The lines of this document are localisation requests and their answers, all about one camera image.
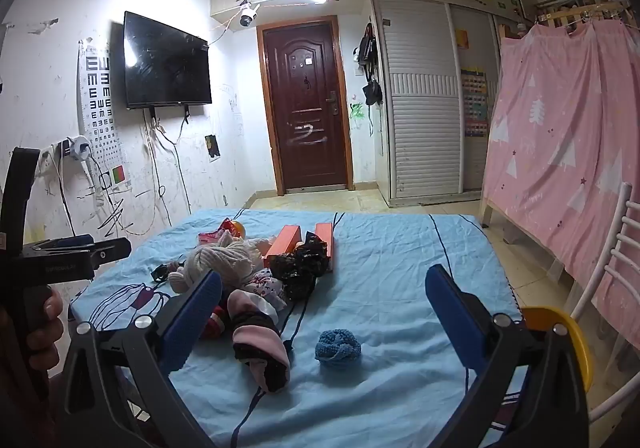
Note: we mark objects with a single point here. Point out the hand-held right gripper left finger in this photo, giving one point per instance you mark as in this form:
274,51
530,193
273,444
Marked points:
192,320

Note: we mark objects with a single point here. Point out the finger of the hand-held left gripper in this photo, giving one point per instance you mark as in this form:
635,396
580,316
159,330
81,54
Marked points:
110,250
65,243

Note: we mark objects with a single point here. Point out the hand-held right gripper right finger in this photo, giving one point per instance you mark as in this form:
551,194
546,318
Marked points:
455,313

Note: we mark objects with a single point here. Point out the person's left hand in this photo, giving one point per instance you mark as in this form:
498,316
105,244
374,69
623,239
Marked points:
47,323

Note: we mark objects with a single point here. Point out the small red cloth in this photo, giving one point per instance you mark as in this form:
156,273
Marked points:
215,320

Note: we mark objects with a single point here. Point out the light blue printed blanket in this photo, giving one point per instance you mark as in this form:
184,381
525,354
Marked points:
400,278

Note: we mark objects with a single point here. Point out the white yarn doll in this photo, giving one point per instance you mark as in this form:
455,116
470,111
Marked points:
220,258

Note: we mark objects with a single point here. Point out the pink and black sock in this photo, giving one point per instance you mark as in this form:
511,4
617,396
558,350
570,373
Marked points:
260,343

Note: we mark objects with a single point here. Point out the white patterned cloth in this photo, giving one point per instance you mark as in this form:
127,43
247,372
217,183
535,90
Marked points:
265,285

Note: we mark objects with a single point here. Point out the white power strip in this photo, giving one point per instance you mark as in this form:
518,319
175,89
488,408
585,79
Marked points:
75,150

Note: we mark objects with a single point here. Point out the red yellow packet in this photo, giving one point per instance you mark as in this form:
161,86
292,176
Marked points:
227,228

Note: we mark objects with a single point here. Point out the orange box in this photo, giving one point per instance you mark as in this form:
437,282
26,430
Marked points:
326,238
282,243

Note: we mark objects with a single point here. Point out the black plastic bag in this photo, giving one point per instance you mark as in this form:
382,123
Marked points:
300,268

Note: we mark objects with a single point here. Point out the blue knit ball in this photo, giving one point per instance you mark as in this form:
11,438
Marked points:
337,347

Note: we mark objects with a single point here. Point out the white eye chart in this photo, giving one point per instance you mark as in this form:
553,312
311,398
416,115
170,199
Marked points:
100,98

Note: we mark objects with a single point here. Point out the pink tree-print curtain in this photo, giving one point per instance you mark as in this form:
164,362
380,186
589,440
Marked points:
565,138

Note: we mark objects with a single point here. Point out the white slatted wardrobe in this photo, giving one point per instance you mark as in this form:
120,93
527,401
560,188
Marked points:
425,103

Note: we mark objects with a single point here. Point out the colourful grid poster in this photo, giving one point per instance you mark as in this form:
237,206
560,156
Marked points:
475,100

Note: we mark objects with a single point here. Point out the small black hanging bag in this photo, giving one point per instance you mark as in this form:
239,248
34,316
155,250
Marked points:
372,90

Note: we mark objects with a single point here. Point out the dark red door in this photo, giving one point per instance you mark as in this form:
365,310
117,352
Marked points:
305,103

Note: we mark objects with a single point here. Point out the yellow paper note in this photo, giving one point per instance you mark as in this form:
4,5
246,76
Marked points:
462,38

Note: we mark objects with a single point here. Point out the large black hanging bag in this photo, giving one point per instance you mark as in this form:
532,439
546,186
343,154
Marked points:
367,48

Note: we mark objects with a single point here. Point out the small dark wall picture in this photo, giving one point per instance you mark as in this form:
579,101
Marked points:
212,145

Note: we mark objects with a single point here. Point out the black wall television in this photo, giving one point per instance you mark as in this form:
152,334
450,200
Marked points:
167,60

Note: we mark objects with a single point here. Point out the white security camera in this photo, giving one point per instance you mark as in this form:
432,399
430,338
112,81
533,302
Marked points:
247,14

